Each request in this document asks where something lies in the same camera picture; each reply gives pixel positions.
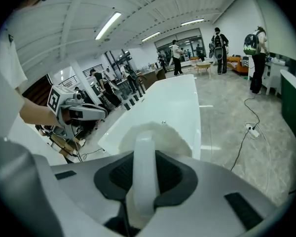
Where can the black curved faucet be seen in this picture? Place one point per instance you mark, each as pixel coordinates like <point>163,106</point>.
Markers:
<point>141,88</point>

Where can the white fluffy cleaning mitt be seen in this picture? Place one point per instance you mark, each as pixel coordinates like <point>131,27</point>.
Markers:
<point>162,137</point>

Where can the orange sofa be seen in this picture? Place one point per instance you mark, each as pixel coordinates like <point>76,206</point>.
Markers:
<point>236,68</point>

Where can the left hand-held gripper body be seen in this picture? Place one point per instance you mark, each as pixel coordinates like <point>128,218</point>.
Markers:
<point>54,99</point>

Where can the white bathtub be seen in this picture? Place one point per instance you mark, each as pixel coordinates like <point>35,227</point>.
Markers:
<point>172,100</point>

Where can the dark green tub white rim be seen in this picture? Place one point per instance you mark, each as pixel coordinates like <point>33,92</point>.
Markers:
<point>293,107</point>

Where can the ceiling tube light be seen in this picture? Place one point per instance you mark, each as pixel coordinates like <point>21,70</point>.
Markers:
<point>192,22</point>
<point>150,36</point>
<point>108,26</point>

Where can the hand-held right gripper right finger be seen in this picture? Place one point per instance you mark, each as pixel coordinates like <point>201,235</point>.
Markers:
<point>207,194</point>

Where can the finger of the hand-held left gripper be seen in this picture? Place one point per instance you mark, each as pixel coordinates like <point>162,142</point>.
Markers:
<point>93,112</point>

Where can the large glass window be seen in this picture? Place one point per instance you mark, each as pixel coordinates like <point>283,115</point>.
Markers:
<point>187,39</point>

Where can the brown wooden cabinet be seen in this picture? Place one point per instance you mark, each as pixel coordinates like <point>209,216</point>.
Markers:
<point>153,76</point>

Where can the person's white shirt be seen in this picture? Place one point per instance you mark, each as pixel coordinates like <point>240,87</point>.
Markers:
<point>7,65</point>

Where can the person's left hand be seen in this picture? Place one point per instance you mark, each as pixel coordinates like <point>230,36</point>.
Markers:
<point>68,121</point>

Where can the white power strip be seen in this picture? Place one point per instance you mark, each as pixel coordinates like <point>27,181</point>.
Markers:
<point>252,132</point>

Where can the low wooden table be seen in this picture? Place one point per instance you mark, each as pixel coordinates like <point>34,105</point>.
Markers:
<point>202,65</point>

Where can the person's left forearm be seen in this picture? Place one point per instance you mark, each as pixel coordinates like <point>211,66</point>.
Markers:
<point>39,113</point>

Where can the green dome backpack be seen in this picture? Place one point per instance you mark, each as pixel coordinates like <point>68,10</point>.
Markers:
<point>251,43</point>

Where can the white cabinet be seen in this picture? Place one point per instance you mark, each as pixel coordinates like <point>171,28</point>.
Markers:
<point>273,75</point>

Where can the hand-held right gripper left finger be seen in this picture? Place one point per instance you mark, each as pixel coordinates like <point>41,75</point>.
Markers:
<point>88,189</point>

